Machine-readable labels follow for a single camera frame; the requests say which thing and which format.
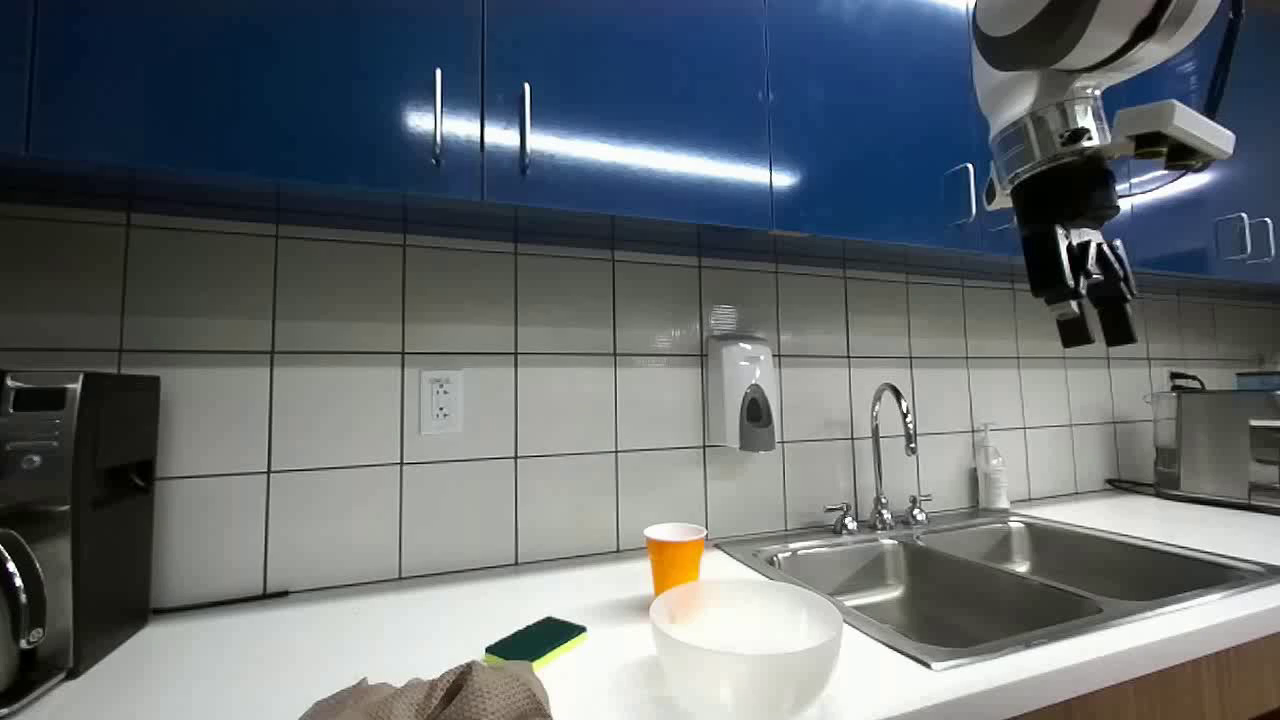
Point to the wooden base cabinet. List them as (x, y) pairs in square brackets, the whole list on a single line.
[(1185, 686)]

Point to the brown waffle towel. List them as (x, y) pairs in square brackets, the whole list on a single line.
[(453, 694)]

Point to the green yellow sponge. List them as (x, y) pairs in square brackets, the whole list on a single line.
[(533, 640)]

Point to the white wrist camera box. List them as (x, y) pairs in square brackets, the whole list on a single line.
[(1174, 128)]

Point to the chrome gooseneck faucet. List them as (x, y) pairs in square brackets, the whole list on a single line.
[(878, 465)]

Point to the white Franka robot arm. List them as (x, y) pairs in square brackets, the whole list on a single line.
[(1052, 40)]

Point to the orange plastic cup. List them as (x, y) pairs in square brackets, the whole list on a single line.
[(672, 561)]

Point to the white wall outlet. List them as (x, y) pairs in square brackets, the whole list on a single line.
[(443, 403)]

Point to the clear pump soap bottle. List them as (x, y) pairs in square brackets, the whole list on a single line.
[(991, 483)]

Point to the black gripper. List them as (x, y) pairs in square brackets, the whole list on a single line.
[(1067, 195)]

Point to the white wall soap dispenser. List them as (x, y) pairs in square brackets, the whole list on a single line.
[(743, 387)]

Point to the steel countertop appliance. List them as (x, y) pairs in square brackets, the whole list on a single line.
[(1212, 446)]

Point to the blue cabinet door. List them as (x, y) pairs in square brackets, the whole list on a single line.
[(865, 106), (1185, 226), (241, 80), (8, 66), (1266, 132), (642, 80)]

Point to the black coffee machine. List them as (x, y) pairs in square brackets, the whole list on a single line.
[(80, 535)]

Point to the steel double sink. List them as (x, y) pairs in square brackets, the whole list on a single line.
[(985, 586)]

